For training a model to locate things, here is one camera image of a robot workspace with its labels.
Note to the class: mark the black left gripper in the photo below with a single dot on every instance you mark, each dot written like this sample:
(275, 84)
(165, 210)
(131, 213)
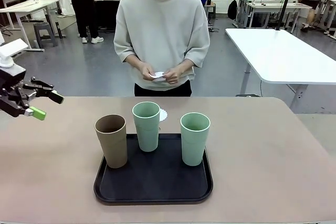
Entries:
(11, 77)

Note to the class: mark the brown tall cup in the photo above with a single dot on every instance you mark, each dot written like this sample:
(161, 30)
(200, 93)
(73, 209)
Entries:
(113, 145)

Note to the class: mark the green tall cup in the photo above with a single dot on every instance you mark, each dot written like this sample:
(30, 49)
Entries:
(148, 134)
(193, 145)

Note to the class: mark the white coaster stack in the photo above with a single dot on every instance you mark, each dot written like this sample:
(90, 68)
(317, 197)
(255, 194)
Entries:
(158, 74)

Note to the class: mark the person's left forearm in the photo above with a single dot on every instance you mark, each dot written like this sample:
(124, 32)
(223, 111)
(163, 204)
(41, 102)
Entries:
(186, 65)

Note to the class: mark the person's right forearm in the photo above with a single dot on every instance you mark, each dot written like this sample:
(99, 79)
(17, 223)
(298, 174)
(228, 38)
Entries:
(135, 62)

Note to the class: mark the person's right hand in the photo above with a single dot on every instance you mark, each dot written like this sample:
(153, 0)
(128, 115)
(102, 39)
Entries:
(147, 72)

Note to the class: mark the person's left hand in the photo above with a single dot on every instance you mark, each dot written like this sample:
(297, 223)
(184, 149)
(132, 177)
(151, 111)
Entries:
(174, 75)

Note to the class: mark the grey plastic stool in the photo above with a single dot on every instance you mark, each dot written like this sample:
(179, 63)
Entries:
(44, 32)

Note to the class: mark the person in grey hoodie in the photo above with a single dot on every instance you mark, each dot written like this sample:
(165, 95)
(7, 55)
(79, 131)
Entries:
(82, 6)

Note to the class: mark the white scalloped paper coaster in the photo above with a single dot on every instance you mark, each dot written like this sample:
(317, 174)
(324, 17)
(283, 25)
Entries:
(164, 115)

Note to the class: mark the black plastic tray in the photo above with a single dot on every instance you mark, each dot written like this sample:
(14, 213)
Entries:
(157, 182)

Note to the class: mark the person in beige sweater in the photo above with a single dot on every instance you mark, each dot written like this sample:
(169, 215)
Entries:
(161, 24)

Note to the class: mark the black backpack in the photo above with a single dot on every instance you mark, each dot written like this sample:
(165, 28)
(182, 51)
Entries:
(232, 9)

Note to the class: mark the white background workbench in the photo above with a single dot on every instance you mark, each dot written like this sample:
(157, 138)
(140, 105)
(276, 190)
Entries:
(278, 6)

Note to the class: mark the black stand pole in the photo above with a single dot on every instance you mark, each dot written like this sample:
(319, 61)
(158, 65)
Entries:
(284, 3)

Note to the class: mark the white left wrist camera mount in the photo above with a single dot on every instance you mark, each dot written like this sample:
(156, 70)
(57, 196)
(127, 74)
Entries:
(11, 48)

